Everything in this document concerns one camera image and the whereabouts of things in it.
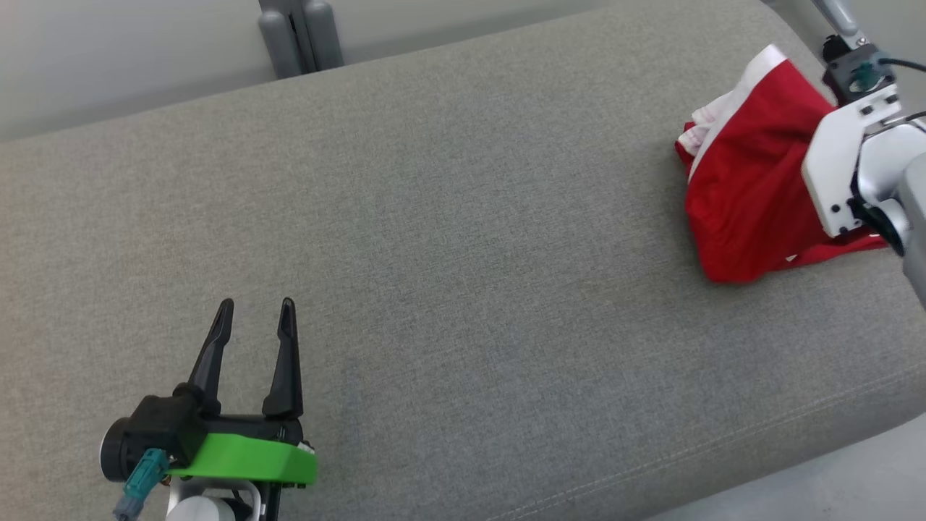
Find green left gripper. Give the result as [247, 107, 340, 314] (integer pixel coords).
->
[166, 297, 319, 487]

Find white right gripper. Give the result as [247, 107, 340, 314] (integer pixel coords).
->
[802, 94, 905, 238]

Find red Bulls shorts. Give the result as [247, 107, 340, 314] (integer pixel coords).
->
[684, 45, 889, 284]

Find red Bulls jersey shirt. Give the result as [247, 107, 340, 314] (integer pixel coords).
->
[675, 93, 889, 272]

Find grey stand leg with caster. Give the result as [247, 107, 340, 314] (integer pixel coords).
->
[810, 0, 869, 46]

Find grey fabric sofa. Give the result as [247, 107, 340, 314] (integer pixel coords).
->
[0, 0, 926, 521]

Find right teal-plug black cable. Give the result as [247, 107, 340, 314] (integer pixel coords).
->
[850, 58, 926, 91]

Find teal-plug black cable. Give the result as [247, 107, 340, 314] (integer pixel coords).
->
[850, 58, 926, 91]
[114, 449, 171, 520]

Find left teal-plug black cable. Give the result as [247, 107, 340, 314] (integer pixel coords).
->
[114, 449, 171, 520]

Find grey metal stand post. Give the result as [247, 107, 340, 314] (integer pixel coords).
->
[258, 0, 344, 79]

